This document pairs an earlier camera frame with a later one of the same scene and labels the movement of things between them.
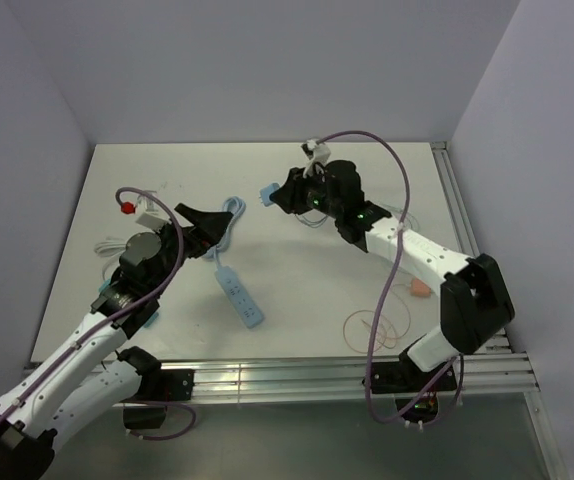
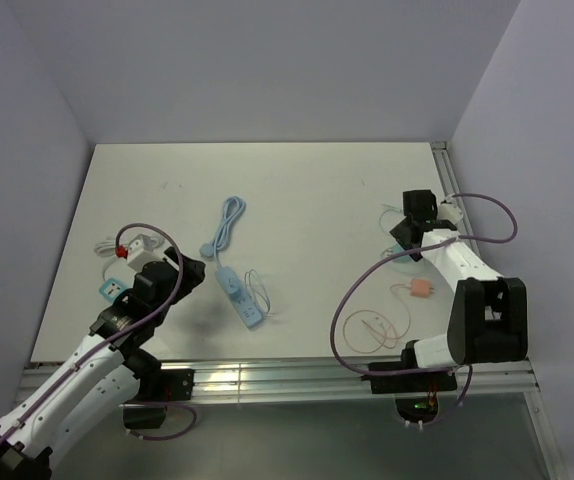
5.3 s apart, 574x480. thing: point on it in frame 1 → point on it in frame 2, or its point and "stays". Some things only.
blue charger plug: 264,193 → 232,285
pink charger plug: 418,288 stays
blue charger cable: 311,224 → 245,280
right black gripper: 290,195 → 398,232
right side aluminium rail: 454,199 stays
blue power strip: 248,308 stays
